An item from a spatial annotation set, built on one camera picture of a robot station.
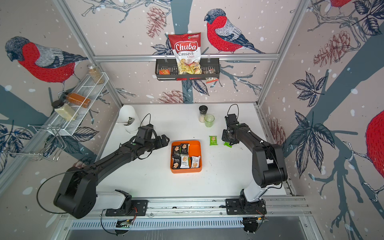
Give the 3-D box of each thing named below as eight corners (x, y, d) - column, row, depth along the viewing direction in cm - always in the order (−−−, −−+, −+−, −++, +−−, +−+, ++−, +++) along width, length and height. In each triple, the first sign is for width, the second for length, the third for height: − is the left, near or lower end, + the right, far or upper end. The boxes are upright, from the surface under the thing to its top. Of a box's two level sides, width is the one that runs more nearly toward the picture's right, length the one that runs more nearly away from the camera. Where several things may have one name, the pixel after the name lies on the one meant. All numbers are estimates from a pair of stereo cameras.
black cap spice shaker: (199, 123, 111) (199, 112, 101) (199, 116, 115) (199, 105, 105) (207, 123, 111) (208, 112, 101) (206, 116, 115) (207, 105, 105)
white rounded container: (124, 134, 105) (113, 119, 92) (129, 120, 113) (120, 104, 101) (139, 134, 105) (131, 119, 92) (144, 119, 113) (137, 104, 101)
